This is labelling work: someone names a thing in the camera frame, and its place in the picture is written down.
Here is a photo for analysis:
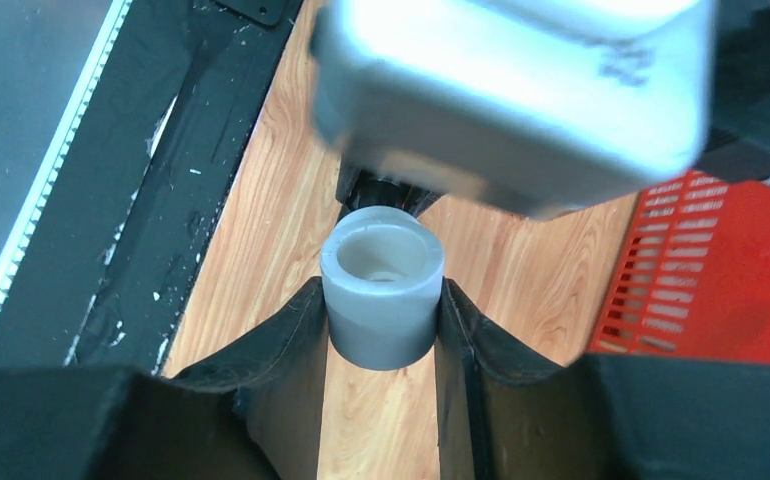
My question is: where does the white plastic pipe fitting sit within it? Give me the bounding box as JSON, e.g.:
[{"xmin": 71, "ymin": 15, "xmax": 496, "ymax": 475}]
[{"xmin": 320, "ymin": 206, "xmax": 445, "ymax": 371}]

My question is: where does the white slotted cable duct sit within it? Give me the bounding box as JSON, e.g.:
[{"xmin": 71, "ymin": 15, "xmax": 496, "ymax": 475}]
[{"xmin": 0, "ymin": 1, "xmax": 130, "ymax": 312}]

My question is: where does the red plastic shopping basket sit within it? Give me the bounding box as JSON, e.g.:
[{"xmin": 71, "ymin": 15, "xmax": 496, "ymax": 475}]
[{"xmin": 588, "ymin": 171, "xmax": 770, "ymax": 364}]

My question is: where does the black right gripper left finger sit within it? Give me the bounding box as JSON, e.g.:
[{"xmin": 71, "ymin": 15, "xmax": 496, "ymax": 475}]
[{"xmin": 0, "ymin": 277, "xmax": 327, "ymax": 479}]

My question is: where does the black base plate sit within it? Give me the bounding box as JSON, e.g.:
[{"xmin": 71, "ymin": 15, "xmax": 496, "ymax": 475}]
[{"xmin": 0, "ymin": 1, "xmax": 301, "ymax": 373}]

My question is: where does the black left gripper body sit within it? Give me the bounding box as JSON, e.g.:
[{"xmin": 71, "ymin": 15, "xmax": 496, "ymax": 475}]
[{"xmin": 694, "ymin": 1, "xmax": 770, "ymax": 186}]

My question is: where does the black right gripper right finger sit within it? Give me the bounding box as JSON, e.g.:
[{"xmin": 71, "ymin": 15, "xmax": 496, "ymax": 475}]
[{"xmin": 434, "ymin": 279, "xmax": 770, "ymax": 479}]

